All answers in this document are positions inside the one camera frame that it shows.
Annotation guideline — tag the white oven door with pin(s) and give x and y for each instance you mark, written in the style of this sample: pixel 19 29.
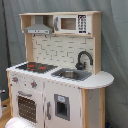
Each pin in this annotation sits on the white oven door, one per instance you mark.
pixel 28 105

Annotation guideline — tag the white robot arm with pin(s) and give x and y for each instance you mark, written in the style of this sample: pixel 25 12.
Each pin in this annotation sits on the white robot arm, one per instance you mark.
pixel 17 122

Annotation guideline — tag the wooden toy kitchen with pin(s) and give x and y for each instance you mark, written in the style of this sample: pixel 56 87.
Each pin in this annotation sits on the wooden toy kitchen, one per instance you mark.
pixel 61 50

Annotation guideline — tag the grey toy sink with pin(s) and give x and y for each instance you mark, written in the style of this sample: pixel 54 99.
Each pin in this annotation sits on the grey toy sink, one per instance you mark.
pixel 72 74

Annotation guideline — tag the black toy faucet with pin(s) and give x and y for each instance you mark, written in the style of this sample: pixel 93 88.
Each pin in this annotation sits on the black toy faucet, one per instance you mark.
pixel 82 57

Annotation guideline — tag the black stovetop red burners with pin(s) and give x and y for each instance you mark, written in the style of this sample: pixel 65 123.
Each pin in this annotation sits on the black stovetop red burners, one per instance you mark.
pixel 36 67

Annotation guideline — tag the right red oven knob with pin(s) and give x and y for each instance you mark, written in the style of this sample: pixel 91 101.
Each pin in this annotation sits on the right red oven knob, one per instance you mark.
pixel 33 84

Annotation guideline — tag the red oven knob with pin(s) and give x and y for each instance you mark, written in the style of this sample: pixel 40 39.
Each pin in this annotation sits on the red oven knob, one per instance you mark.
pixel 33 84
pixel 14 79

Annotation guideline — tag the white dishwasher cabinet door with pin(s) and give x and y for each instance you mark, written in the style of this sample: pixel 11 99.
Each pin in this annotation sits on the white dishwasher cabinet door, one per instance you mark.
pixel 63 106

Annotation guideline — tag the toy microwave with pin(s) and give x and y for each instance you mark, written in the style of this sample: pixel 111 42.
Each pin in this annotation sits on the toy microwave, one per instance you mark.
pixel 73 24

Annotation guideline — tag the grey range hood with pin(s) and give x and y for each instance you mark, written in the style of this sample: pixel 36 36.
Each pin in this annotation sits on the grey range hood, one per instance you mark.
pixel 39 27

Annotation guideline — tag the left red oven knob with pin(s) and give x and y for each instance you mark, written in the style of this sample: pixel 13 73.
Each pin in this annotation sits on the left red oven knob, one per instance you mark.
pixel 14 79

